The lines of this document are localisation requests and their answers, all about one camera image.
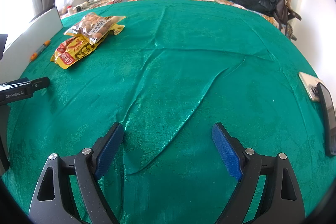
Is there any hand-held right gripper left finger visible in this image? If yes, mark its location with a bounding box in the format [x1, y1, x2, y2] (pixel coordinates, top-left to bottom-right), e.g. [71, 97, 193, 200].
[28, 122, 124, 224]

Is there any white board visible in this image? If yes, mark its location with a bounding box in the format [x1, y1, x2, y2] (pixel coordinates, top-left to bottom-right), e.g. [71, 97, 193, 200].
[0, 7, 63, 80]

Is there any green patterned cloth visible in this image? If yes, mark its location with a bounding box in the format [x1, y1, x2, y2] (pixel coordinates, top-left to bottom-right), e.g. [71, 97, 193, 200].
[0, 0, 336, 224]

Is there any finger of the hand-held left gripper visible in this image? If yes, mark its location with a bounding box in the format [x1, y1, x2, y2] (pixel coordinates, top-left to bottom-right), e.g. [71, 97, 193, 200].
[26, 76, 50, 96]

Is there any dark brown bag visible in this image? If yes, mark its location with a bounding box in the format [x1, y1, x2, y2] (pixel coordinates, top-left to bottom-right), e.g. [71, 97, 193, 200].
[273, 0, 302, 30]

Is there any black flat device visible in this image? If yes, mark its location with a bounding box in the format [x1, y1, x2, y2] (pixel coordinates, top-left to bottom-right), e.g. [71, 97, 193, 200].
[316, 82, 336, 157]

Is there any clear bag of nuts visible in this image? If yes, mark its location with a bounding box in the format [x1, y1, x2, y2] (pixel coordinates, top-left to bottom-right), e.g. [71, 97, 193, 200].
[64, 12, 127, 45]

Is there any yellow red snack packet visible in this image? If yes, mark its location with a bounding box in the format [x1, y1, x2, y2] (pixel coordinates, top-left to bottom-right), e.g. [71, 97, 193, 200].
[51, 35, 103, 69]

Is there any black bag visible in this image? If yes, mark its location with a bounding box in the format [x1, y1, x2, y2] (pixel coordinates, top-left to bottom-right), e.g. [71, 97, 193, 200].
[232, 0, 285, 17]

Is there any orange marker pen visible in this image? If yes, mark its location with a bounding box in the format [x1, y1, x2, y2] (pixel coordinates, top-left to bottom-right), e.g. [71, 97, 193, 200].
[30, 40, 51, 60]

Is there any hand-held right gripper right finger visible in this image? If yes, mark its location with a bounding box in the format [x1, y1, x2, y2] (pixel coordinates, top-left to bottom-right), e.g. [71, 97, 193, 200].
[211, 123, 305, 224]

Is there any gold smartphone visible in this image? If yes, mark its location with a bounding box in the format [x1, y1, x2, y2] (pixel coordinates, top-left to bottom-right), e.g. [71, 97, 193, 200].
[299, 71, 326, 102]

